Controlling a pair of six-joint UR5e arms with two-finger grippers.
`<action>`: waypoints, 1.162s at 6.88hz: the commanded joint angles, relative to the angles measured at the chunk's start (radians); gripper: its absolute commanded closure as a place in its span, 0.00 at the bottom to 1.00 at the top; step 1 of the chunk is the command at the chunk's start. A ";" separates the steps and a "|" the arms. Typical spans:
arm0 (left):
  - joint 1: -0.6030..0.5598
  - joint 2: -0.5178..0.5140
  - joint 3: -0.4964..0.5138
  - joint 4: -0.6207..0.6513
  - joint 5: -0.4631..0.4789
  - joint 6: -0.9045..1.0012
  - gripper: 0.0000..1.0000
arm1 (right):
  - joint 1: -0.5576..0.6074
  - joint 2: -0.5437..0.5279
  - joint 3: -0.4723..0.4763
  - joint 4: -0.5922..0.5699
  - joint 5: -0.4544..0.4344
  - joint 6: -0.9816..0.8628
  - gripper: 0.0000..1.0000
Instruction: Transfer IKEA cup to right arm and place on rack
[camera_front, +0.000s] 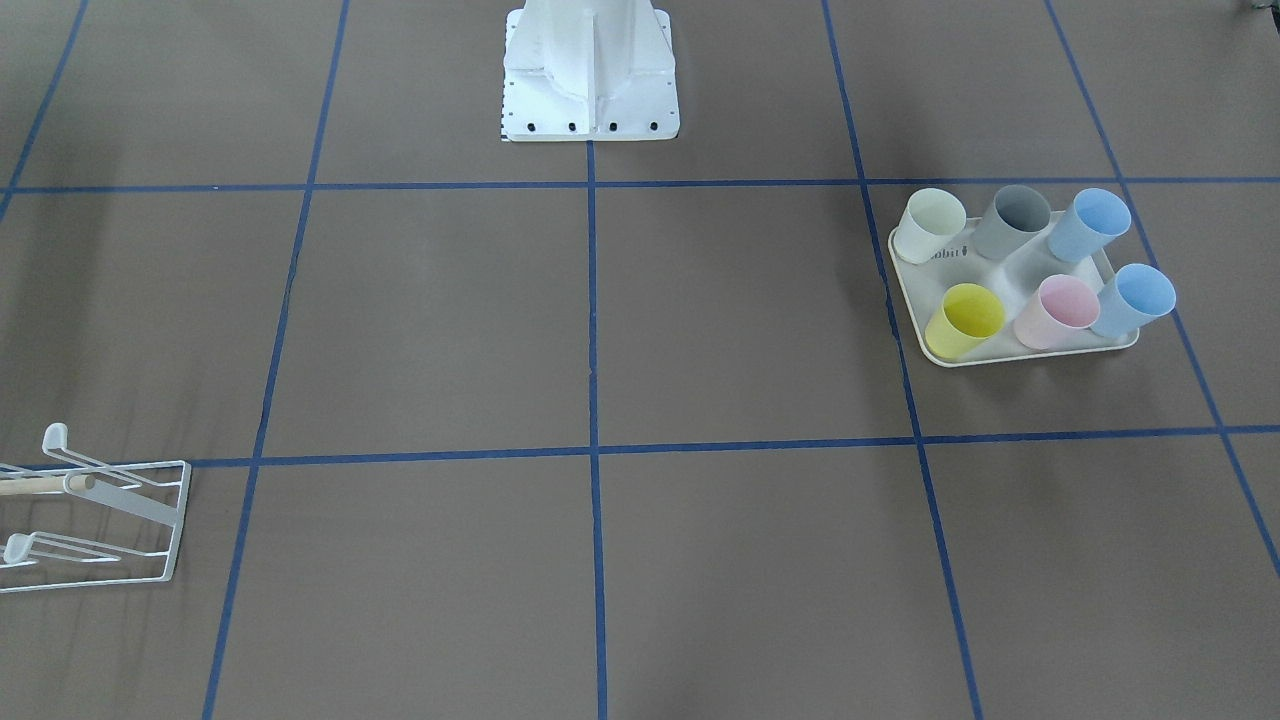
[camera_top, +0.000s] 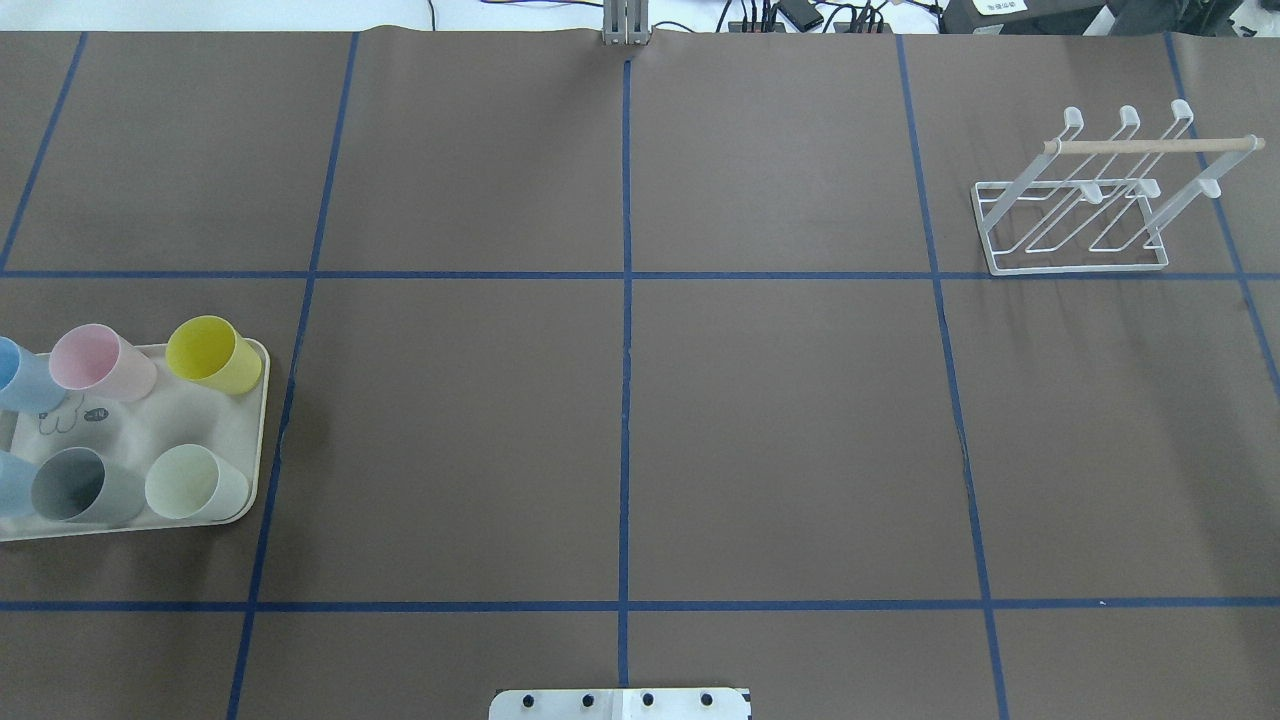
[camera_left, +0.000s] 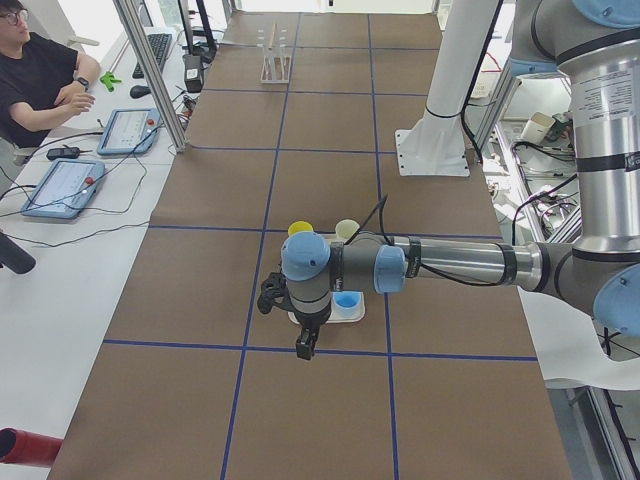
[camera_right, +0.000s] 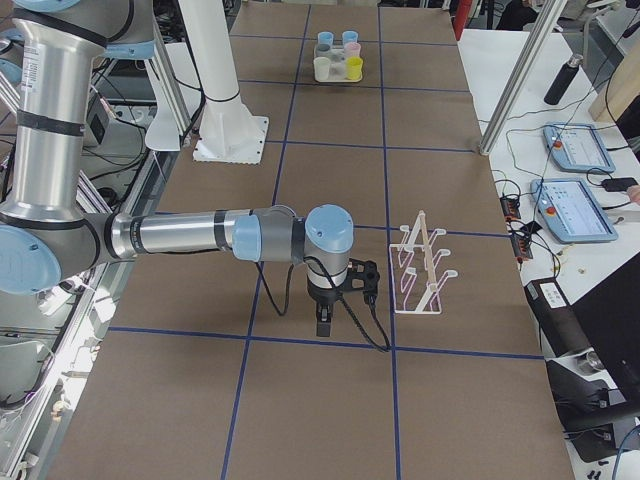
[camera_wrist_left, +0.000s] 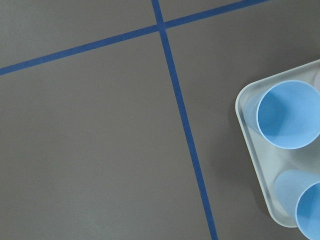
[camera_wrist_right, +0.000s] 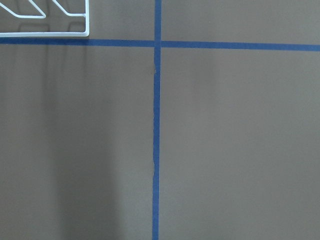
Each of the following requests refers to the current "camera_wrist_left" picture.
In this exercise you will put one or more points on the light blue plastic cup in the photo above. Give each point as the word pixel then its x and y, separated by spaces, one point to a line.
pixel 287 115

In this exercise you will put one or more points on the pink plastic cup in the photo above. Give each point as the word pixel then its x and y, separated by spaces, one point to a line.
pixel 316 82

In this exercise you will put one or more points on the cream rabbit print tray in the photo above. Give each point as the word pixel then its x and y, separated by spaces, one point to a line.
pixel 268 160

